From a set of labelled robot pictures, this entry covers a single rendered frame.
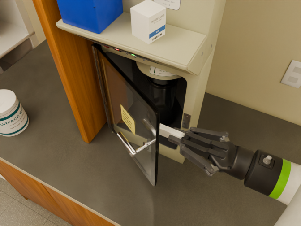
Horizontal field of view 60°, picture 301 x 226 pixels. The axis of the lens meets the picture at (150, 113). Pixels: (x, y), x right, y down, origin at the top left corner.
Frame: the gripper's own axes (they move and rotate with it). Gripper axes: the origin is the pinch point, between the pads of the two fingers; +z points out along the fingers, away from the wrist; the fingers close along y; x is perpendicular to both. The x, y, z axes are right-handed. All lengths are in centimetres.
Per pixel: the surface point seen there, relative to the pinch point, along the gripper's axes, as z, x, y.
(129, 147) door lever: 9.8, 7.1, 5.0
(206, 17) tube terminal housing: -1.0, -26.8, -11.5
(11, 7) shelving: 125, 24, -54
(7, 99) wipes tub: 67, 19, 2
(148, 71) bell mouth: 13.3, -5.0, -13.3
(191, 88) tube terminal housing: -0.5, -6.4, -11.5
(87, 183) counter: 25.5, 33.9, 11.6
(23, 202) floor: 98, 128, 17
